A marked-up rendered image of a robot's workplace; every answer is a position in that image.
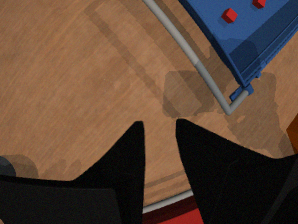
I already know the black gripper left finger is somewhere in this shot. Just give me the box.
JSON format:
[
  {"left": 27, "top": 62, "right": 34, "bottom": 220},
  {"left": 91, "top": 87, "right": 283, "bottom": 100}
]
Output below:
[{"left": 0, "top": 121, "right": 146, "bottom": 224}]

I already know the blue plastic tray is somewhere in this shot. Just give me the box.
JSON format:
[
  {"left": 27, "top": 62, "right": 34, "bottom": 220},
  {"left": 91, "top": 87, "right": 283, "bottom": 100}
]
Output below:
[{"left": 178, "top": 0, "right": 298, "bottom": 101}]

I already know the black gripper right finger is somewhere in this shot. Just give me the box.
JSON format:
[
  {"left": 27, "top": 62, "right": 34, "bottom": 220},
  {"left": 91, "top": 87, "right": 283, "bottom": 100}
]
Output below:
[{"left": 176, "top": 119, "right": 298, "bottom": 224}]

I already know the grey cylinder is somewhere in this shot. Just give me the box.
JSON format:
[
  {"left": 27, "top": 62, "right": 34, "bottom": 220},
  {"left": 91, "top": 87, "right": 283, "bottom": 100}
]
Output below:
[{"left": 0, "top": 156, "right": 16, "bottom": 177}]

